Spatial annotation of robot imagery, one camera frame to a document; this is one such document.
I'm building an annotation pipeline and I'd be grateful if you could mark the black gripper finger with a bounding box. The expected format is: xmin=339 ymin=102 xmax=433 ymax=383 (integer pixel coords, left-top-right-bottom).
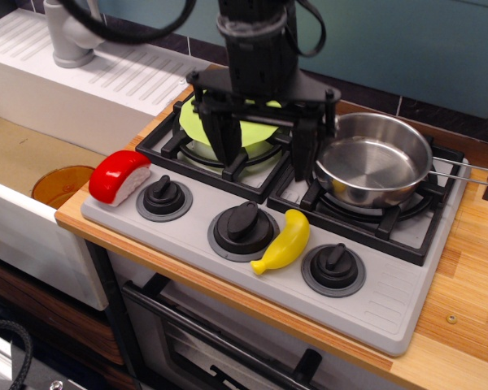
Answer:
xmin=198 ymin=103 xmax=242 ymax=167
xmin=291 ymin=118 xmax=324 ymax=181

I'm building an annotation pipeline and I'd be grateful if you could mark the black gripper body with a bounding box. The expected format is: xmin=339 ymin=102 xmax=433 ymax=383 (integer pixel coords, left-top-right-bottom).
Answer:
xmin=187 ymin=36 xmax=340 ymax=130

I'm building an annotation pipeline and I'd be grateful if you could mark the yellow toy banana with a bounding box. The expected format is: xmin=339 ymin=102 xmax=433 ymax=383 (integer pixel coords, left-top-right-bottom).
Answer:
xmin=251 ymin=210 xmax=310 ymax=275

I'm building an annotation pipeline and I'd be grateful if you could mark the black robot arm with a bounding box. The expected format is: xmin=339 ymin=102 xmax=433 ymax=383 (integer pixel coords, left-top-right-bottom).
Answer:
xmin=187 ymin=1 xmax=341 ymax=181

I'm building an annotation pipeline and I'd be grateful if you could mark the light green plastic plate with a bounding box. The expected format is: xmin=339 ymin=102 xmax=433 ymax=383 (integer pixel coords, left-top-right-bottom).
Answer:
xmin=179 ymin=97 xmax=279 ymax=147

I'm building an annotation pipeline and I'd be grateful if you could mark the stainless steel pan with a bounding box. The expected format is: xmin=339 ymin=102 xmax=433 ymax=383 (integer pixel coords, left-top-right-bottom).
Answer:
xmin=314 ymin=113 xmax=488 ymax=209

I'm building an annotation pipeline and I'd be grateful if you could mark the left black stove knob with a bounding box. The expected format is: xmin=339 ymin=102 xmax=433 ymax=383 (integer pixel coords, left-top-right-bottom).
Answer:
xmin=136 ymin=175 xmax=193 ymax=223

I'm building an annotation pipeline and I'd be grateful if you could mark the black stove knob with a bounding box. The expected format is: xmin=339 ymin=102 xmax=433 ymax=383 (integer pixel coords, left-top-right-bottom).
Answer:
xmin=136 ymin=175 xmax=193 ymax=223
xmin=207 ymin=201 xmax=280 ymax=262
xmin=301 ymin=243 xmax=367 ymax=298

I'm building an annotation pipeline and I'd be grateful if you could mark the grey toy stove top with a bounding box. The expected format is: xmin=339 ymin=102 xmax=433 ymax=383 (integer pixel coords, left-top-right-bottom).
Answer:
xmin=80 ymin=106 xmax=472 ymax=358

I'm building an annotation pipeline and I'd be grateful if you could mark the middle black stove knob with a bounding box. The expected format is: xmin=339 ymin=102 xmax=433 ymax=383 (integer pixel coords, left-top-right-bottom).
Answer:
xmin=207 ymin=201 xmax=280 ymax=262

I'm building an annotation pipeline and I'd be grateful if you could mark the red white toy sushi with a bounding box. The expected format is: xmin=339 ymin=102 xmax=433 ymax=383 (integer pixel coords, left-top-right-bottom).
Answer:
xmin=89 ymin=150 xmax=151 ymax=206

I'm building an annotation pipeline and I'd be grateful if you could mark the right black burner grate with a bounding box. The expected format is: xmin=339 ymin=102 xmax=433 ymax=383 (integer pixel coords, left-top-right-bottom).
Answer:
xmin=267 ymin=136 xmax=464 ymax=266

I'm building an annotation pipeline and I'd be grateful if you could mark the right black stove knob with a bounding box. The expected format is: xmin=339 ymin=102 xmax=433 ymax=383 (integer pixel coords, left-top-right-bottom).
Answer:
xmin=301 ymin=243 xmax=367 ymax=298

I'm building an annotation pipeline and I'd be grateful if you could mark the teal cabinet box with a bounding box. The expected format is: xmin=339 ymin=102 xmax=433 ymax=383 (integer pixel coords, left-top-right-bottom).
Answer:
xmin=97 ymin=0 xmax=488 ymax=119

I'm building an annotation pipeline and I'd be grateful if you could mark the grey toy faucet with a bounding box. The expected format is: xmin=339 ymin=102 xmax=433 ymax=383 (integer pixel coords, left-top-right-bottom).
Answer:
xmin=43 ymin=0 xmax=105 ymax=68

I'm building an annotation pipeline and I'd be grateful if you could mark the orange plastic bowl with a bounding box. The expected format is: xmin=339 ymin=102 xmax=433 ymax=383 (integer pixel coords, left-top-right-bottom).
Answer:
xmin=31 ymin=165 xmax=94 ymax=209

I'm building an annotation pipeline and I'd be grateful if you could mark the white toy sink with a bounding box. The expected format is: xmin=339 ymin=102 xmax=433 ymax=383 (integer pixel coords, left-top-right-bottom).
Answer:
xmin=0 ymin=9 xmax=207 ymax=310

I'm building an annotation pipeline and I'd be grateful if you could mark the toy oven door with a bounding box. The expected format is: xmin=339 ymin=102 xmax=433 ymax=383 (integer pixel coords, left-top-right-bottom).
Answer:
xmin=118 ymin=275 xmax=397 ymax=389

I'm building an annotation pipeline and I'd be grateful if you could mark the black braided cable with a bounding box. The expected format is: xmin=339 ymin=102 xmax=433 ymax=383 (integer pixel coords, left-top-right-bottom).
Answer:
xmin=0 ymin=0 xmax=329 ymax=387

